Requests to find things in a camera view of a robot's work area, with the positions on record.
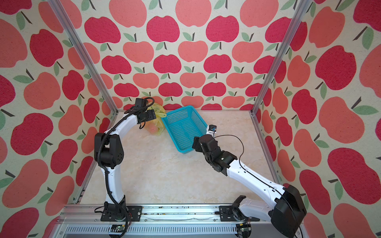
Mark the yellow plastic bag with fruit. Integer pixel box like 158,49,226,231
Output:
144,103,167,136

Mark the turquoise plastic basket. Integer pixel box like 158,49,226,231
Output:
162,106,208,154

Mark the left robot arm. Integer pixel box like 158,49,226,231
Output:
94,109,156,211

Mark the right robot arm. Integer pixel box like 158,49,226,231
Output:
192,134,307,238

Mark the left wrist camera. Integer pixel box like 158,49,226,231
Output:
134,98,148,110

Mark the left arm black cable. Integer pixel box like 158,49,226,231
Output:
98,97,155,236

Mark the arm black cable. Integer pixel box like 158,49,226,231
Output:
214,134,301,236
98,97,155,236

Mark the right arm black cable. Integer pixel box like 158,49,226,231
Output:
214,134,301,236

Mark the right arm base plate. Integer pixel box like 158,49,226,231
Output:
215,205,260,222

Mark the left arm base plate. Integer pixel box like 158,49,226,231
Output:
100,204,142,222

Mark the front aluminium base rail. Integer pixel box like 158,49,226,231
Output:
46,204,285,238

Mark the left aluminium frame post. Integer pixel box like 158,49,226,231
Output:
48,1,119,115

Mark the aluminium frame post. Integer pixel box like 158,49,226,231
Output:
48,1,119,115
250,0,313,118

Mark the right aluminium frame post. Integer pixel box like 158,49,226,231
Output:
250,0,313,118

